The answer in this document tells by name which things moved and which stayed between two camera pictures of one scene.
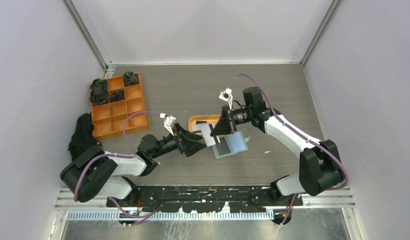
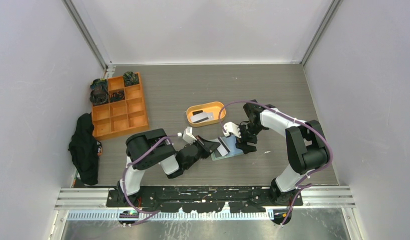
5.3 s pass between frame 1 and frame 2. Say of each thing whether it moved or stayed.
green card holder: stayed
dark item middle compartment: stayed
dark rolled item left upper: stayed
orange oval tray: moved
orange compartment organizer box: stayed
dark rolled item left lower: stayed
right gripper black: moved
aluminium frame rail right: stayed
